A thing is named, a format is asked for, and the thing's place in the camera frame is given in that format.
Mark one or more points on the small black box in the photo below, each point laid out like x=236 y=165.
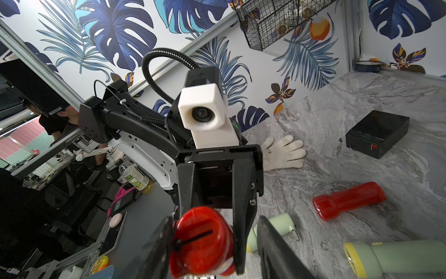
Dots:
x=377 y=133

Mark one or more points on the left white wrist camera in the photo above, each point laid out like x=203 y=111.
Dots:
x=204 y=110

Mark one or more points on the green flashlight back row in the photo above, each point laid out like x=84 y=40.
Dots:
x=370 y=261

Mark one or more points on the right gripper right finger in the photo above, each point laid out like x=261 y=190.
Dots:
x=278 y=261

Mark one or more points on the white work glove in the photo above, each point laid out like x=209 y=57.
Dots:
x=287 y=153

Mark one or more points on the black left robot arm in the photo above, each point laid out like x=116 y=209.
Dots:
x=144 y=133

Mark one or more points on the black wire basket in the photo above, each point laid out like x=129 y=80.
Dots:
x=265 y=22

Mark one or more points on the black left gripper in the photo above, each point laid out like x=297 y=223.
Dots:
x=228 y=177

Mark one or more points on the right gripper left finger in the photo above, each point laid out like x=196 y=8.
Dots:
x=152 y=260

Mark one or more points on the black tape roll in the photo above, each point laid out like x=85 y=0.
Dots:
x=367 y=66

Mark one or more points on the red flashlight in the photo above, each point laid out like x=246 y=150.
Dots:
x=203 y=245
x=329 y=207

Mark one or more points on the person behind the cell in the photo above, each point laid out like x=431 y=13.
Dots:
x=57 y=124

